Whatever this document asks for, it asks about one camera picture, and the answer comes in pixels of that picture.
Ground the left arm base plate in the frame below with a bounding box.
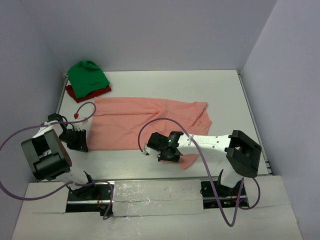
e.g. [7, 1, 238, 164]
[65, 183, 113, 217]

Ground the silver taped panel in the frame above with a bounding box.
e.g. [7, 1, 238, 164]
[112, 179, 204, 217]

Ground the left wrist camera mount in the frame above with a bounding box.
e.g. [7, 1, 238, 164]
[72, 112, 91, 125]

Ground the green folded t shirt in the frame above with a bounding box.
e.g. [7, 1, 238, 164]
[67, 60, 110, 98]

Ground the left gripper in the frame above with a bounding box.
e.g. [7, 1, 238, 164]
[59, 128, 89, 152]

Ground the red folded t shirt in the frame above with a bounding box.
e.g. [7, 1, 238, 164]
[65, 85, 112, 103]

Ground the pink t shirt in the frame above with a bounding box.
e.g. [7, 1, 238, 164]
[87, 96, 213, 171]

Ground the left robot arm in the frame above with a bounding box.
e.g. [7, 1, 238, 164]
[21, 113, 98, 200]

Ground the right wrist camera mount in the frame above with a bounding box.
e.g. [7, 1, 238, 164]
[142, 143, 158, 158]

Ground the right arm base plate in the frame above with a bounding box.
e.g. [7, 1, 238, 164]
[200, 180, 249, 209]

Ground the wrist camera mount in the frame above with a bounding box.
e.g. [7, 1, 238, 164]
[72, 112, 91, 125]
[142, 143, 158, 158]

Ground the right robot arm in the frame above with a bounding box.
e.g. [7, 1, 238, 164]
[142, 130, 262, 197]

